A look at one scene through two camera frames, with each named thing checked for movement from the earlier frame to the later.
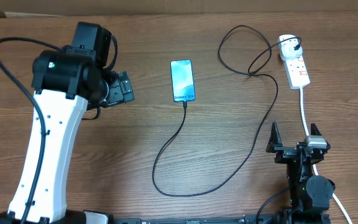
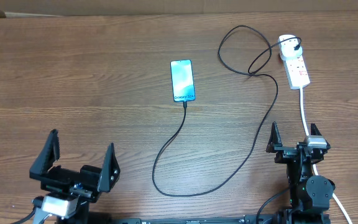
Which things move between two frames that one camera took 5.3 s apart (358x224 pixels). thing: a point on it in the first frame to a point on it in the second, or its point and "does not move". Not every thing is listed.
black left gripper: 122,89 to 87,183
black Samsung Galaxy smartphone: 182,78 does not move
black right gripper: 285,152 does not move
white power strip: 296,73 does not move
